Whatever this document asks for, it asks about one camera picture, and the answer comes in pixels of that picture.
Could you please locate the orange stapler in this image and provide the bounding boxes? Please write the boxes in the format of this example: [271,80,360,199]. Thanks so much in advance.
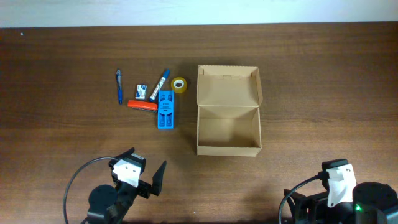
[127,100,158,112]

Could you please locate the blue plastic battery holder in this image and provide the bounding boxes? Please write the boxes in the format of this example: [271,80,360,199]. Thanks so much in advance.
[157,90,175,130]

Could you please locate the small white staples box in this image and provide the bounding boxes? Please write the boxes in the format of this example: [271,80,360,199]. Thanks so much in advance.
[135,84,147,100]

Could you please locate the yellow tape roll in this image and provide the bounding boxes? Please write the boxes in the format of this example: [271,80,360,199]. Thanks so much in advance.
[171,77,187,94]

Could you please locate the cardboard box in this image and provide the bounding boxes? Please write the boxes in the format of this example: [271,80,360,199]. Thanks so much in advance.
[196,65,263,157]

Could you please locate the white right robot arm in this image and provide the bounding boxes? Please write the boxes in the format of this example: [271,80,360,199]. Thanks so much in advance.
[278,159,397,224]

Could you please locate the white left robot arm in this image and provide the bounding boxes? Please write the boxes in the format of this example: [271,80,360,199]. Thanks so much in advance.
[86,148,167,223]

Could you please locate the blue white marker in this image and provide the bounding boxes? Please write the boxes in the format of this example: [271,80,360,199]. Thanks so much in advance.
[149,69,170,102]

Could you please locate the blue ballpoint pen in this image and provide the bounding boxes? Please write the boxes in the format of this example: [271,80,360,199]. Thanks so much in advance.
[116,69,123,105]

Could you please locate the black right camera cable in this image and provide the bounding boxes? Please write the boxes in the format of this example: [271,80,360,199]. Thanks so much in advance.
[278,170,330,224]

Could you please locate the black camera cable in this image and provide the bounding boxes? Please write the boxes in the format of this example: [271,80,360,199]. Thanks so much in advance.
[63,156,119,224]
[278,170,330,224]

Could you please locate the black left camera cable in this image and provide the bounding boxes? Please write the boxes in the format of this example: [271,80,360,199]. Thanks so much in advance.
[63,156,119,224]

